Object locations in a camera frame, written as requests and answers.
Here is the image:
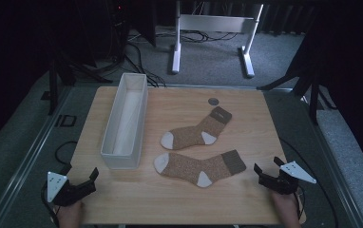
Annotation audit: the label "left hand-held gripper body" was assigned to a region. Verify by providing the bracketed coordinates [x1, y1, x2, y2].
[47, 171, 98, 207]

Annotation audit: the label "bundle of black floor cables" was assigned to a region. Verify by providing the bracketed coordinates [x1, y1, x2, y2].
[123, 40, 167, 88]

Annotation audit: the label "black floor bracket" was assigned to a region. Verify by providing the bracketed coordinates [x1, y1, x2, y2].
[54, 114, 78, 128]

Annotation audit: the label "dark computer tower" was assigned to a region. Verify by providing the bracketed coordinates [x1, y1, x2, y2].
[105, 0, 131, 63]

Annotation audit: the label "person's right hand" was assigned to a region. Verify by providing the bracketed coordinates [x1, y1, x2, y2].
[271, 191, 301, 228]

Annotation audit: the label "black tripod stand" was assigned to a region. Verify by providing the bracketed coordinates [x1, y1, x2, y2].
[48, 47, 114, 116]
[257, 31, 339, 125]

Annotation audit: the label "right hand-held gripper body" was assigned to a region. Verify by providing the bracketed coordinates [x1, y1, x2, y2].
[258, 161, 317, 196]

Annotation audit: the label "left hand-held gripper cable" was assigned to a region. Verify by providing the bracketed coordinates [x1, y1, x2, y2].
[40, 180, 61, 228]

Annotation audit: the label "black floor cable loop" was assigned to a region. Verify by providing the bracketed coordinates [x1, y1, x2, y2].
[54, 140, 79, 166]

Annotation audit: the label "person's left hand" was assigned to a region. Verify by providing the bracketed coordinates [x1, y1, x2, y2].
[55, 199, 85, 228]

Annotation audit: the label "hand-held gripper cable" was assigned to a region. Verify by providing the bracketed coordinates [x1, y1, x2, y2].
[293, 183, 307, 221]
[40, 180, 61, 228]

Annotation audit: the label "right hand-held gripper cable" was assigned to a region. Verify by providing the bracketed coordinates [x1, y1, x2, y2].
[293, 183, 307, 221]

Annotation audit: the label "long black floor cable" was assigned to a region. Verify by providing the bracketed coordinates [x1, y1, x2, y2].
[278, 137, 339, 228]

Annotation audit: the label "white metal stand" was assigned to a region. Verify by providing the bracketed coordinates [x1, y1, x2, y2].
[170, 0, 265, 79]

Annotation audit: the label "brown sock with white toe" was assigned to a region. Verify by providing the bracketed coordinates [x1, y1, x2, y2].
[153, 149, 247, 189]
[160, 105, 234, 151]

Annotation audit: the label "white fabric storage box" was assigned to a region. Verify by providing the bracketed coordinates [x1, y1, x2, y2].
[100, 72, 149, 170]

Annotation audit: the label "black cables under white stand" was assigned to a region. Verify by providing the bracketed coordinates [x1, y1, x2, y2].
[156, 28, 239, 44]

